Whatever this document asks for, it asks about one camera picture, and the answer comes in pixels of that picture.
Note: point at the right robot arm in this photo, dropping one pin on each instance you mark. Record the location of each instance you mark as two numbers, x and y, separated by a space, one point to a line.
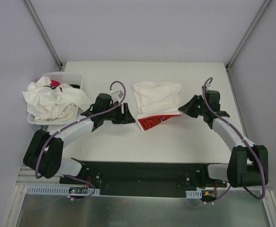
248 164

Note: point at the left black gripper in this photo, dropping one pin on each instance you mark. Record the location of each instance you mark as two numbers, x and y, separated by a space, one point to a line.
123 113

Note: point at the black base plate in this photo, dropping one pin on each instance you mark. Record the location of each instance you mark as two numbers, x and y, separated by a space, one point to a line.
170 180

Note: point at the aluminium frame post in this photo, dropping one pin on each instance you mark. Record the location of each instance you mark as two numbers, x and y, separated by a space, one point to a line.
42 32
255 21

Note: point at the right aluminium frame post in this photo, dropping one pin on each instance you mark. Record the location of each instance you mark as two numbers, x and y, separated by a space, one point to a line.
255 21

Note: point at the white red-print t-shirt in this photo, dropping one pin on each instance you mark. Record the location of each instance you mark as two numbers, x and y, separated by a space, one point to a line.
156 102

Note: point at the left white cable duct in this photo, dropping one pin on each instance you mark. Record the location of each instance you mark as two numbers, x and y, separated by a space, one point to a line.
62 190

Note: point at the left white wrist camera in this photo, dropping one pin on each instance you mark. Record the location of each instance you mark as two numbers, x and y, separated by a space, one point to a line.
116 95

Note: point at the pink t-shirt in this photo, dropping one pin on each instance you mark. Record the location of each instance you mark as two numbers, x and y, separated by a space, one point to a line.
54 83

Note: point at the white t-shirt pile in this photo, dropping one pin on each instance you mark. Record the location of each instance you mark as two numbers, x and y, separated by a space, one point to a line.
48 103

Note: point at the white cable duct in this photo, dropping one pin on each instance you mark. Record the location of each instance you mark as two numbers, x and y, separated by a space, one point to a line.
197 194
62 190

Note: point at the left aluminium frame post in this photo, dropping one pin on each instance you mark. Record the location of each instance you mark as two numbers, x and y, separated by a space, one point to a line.
42 32

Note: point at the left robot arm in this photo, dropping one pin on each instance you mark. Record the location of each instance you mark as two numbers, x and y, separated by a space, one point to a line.
45 151

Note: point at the white plastic laundry basket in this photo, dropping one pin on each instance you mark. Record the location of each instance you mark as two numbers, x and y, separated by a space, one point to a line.
74 79

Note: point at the aluminium front rail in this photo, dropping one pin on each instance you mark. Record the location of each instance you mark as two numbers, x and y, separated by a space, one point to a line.
27 176

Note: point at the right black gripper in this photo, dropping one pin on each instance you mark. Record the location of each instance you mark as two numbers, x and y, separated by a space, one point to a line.
191 108

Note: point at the right white cable duct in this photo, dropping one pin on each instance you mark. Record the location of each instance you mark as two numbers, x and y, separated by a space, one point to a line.
197 194

